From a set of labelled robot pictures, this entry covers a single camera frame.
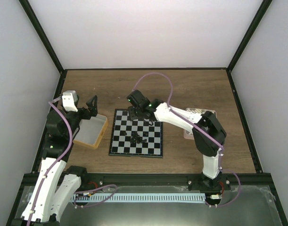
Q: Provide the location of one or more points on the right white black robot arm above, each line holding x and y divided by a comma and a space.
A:
208, 133

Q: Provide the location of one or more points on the pink tin box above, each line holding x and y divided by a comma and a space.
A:
187, 134

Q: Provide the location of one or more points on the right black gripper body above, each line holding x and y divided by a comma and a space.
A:
135, 116

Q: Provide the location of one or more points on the yellow tin box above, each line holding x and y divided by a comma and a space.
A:
91, 131

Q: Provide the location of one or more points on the black and silver chessboard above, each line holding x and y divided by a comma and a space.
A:
150, 130

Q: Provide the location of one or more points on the pile of black chess pieces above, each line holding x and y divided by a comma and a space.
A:
133, 137

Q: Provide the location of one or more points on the black frame post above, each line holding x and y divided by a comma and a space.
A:
265, 4
41, 33

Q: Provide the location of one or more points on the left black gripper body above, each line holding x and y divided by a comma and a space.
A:
87, 115

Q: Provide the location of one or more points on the black frame post left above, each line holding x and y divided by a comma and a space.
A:
41, 33

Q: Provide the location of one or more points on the light blue cable duct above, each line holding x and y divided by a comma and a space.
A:
145, 197

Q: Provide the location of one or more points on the black frame post right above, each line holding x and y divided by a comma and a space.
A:
265, 4

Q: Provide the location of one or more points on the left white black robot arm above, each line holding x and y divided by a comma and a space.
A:
49, 198

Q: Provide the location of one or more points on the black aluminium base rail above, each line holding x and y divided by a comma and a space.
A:
194, 181

